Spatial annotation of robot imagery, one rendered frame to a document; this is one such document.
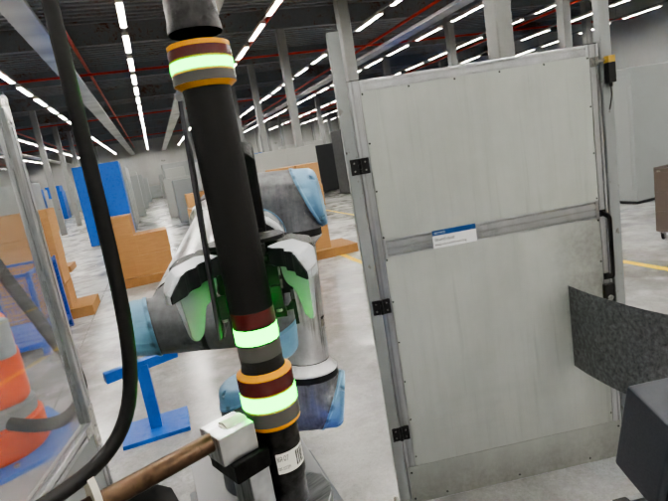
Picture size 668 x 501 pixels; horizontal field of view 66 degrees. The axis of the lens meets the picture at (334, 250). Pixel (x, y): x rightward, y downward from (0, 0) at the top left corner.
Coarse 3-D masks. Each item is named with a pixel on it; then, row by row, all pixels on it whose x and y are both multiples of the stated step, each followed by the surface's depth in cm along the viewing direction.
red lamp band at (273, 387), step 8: (288, 376) 39; (240, 384) 39; (248, 384) 38; (256, 384) 38; (264, 384) 38; (272, 384) 38; (280, 384) 38; (288, 384) 39; (240, 392) 39; (248, 392) 38; (256, 392) 38; (264, 392) 38; (272, 392) 38; (280, 392) 38
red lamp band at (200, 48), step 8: (176, 48) 34; (184, 48) 33; (192, 48) 33; (200, 48) 33; (208, 48) 34; (216, 48) 34; (224, 48) 34; (168, 56) 34; (176, 56) 34; (184, 56) 34; (232, 56) 36
